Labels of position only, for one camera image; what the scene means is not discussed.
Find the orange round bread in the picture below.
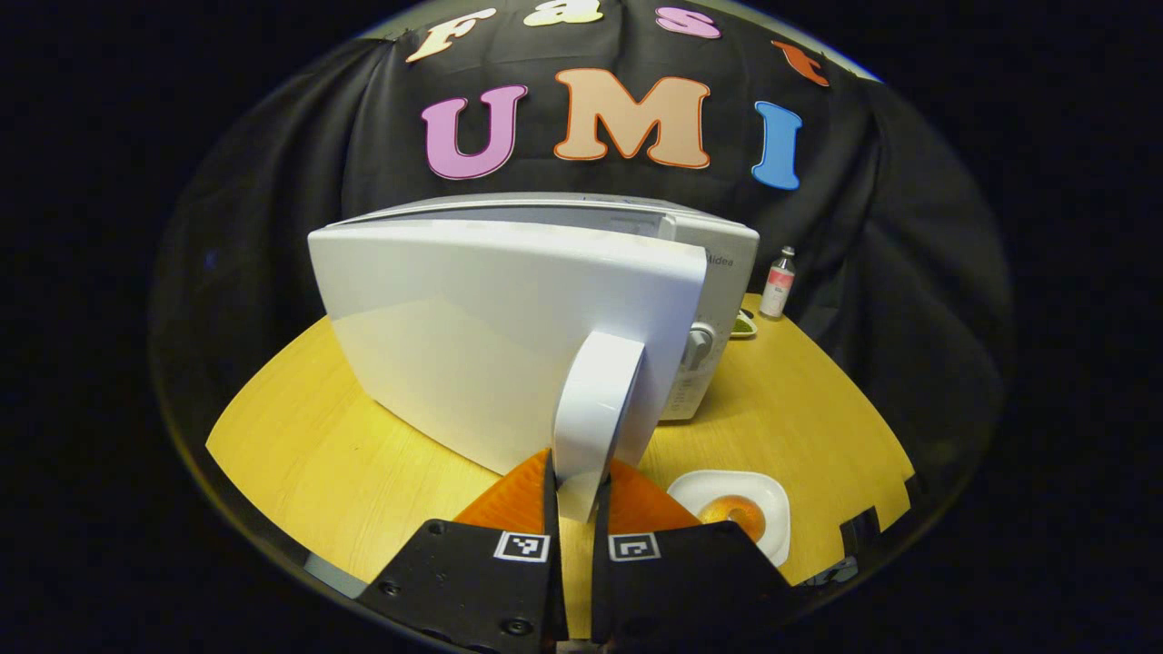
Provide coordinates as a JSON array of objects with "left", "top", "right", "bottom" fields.
[{"left": 697, "top": 494, "right": 767, "bottom": 543}]

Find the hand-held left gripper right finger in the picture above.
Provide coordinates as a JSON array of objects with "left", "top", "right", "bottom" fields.
[{"left": 591, "top": 457, "right": 800, "bottom": 650}]

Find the small pink label bottle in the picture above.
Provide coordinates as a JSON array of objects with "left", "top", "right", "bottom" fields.
[{"left": 760, "top": 245, "right": 798, "bottom": 320}]

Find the white microwave oven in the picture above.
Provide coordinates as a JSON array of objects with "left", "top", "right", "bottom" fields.
[{"left": 307, "top": 193, "right": 760, "bottom": 523}]

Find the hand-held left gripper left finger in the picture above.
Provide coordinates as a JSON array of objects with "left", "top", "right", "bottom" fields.
[{"left": 356, "top": 448, "right": 569, "bottom": 654}]

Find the black backdrop cloth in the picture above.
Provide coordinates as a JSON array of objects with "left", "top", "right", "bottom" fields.
[{"left": 150, "top": 0, "right": 1014, "bottom": 546}]

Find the white square plate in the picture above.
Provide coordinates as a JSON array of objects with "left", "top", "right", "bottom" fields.
[{"left": 667, "top": 470, "right": 791, "bottom": 568}]

